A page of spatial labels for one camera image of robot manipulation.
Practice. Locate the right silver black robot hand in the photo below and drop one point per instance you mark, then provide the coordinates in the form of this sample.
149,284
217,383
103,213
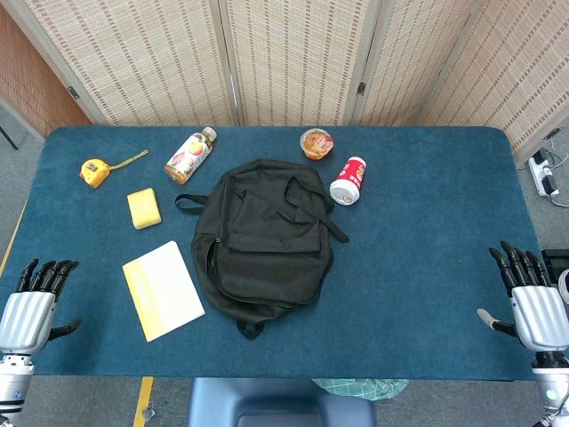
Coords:
538,316

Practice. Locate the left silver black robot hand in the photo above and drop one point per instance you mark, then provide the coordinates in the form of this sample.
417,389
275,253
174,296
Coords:
26,320

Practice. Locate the white and yellow book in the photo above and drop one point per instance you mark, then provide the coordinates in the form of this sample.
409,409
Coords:
162,291

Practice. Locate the black backpack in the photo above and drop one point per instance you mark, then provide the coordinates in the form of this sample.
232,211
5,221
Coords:
266,240

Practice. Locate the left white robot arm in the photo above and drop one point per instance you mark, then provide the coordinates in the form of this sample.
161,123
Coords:
13,382

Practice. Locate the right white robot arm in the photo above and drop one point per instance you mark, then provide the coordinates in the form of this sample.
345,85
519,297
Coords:
551,382

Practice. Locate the black box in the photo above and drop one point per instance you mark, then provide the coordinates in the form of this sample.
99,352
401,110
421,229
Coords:
555,262

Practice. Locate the blue table cover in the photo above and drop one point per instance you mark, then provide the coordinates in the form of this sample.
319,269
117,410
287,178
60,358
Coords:
422,289

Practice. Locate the white power strip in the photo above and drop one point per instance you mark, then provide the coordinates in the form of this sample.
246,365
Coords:
540,171

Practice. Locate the yellow tape measure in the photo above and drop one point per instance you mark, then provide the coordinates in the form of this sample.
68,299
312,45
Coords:
94,172

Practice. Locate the yellow sponge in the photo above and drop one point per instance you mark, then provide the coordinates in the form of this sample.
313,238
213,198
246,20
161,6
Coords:
144,208

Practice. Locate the green checkered cloth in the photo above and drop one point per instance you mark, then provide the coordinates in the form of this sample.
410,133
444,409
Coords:
355,388

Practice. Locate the tea bottle with label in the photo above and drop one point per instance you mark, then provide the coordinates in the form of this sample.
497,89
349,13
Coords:
189,158

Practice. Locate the red and white cup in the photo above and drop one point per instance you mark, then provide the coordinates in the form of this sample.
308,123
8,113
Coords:
350,180

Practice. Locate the metal screen hinge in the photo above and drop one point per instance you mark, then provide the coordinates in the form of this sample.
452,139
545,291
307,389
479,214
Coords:
361,88
73,92

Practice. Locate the woven folding screen panel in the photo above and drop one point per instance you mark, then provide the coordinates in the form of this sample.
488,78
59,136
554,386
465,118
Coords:
293,58
520,66
409,66
133,58

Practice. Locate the orange jelly cup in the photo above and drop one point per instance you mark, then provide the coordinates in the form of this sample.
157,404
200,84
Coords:
317,143

